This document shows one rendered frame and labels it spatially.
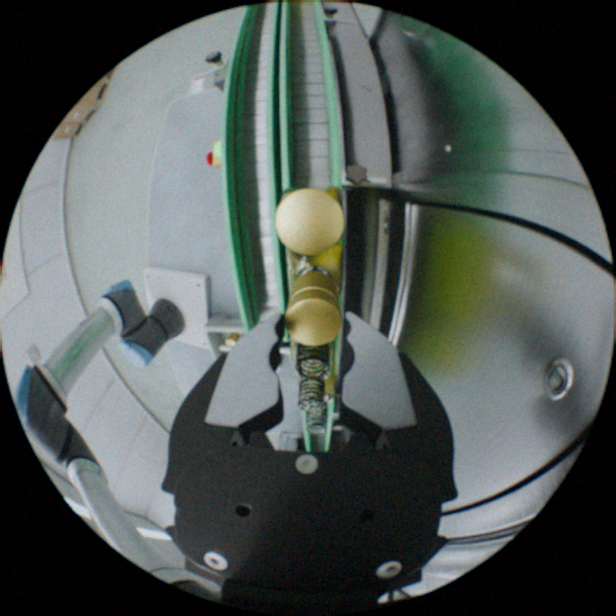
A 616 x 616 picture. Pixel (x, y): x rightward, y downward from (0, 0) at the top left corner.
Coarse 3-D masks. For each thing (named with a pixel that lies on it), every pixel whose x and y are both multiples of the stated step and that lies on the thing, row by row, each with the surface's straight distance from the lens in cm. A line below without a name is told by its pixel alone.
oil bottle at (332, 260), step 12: (288, 252) 19; (324, 252) 18; (336, 252) 18; (288, 264) 18; (300, 264) 18; (312, 264) 17; (324, 264) 18; (336, 264) 18; (288, 276) 19; (336, 276) 18; (288, 288) 20
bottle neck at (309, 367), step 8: (304, 344) 17; (328, 344) 19; (304, 352) 17; (312, 352) 16; (320, 352) 17; (328, 352) 18; (296, 360) 17; (304, 360) 16; (312, 360) 19; (320, 360) 16; (328, 360) 17; (296, 368) 17; (304, 368) 18; (312, 368) 18; (320, 368) 18; (328, 368) 17; (304, 376) 18; (312, 376) 18; (320, 376) 18
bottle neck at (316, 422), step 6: (324, 408) 27; (306, 414) 27; (312, 414) 26; (318, 414) 26; (324, 414) 26; (306, 420) 26; (312, 420) 26; (318, 420) 26; (324, 420) 26; (306, 426) 26; (312, 426) 28; (318, 426) 28; (324, 426) 26; (312, 432) 28; (318, 432) 28
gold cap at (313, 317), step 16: (320, 272) 15; (304, 288) 12; (320, 288) 12; (336, 288) 15; (288, 304) 12; (304, 304) 11; (320, 304) 11; (336, 304) 12; (288, 320) 12; (304, 320) 12; (320, 320) 11; (336, 320) 12; (304, 336) 12; (320, 336) 12
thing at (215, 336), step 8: (208, 328) 60; (216, 328) 59; (224, 328) 57; (232, 328) 56; (240, 328) 55; (208, 336) 63; (216, 336) 67; (224, 336) 69; (240, 336) 66; (208, 344) 64; (216, 344) 67; (224, 344) 71; (216, 352) 67
